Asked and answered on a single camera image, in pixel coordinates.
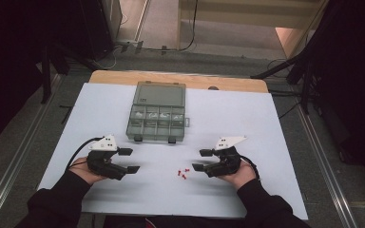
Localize power strip with plugs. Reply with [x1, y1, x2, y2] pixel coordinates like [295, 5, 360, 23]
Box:
[115, 39, 145, 55]

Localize black cables on floor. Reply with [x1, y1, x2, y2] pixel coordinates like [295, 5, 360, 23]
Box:
[267, 89, 302, 120]

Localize white floor cable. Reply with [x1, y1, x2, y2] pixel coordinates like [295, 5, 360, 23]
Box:
[99, 46, 123, 70]

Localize black tripod stand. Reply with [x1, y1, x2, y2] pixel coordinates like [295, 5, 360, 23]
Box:
[250, 53, 315, 115]

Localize black hanging floor cable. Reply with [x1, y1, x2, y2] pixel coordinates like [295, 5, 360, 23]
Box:
[145, 0, 200, 52]

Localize person's right hand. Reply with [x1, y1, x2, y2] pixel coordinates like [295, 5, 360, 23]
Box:
[218, 160, 257, 191]

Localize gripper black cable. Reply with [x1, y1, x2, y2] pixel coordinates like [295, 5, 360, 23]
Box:
[66, 136, 105, 172]
[239, 155, 261, 181]

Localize dark cabinet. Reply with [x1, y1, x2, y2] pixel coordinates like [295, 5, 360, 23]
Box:
[79, 0, 123, 61]

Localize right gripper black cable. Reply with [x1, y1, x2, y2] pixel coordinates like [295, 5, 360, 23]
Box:
[239, 155, 261, 181]

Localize metal floor rail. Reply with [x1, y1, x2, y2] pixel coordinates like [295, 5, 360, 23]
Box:
[0, 74, 63, 228]
[296, 104, 359, 228]

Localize light wooden panel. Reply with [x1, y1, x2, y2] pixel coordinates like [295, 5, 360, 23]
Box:
[275, 27, 315, 60]

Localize white table mat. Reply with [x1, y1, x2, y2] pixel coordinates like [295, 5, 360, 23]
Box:
[37, 83, 309, 220]

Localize grey transparent compartment box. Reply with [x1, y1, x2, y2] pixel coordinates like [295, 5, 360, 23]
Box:
[125, 81, 190, 144]

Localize person's left hand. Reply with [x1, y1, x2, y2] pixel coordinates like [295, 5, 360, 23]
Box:
[67, 156, 108, 186]

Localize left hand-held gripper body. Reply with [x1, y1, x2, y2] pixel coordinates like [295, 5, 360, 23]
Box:
[86, 134, 129, 181]

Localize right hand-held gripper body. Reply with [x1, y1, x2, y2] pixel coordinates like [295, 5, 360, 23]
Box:
[203, 135, 247, 179]

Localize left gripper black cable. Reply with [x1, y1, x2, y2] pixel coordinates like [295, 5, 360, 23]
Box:
[66, 136, 105, 172]

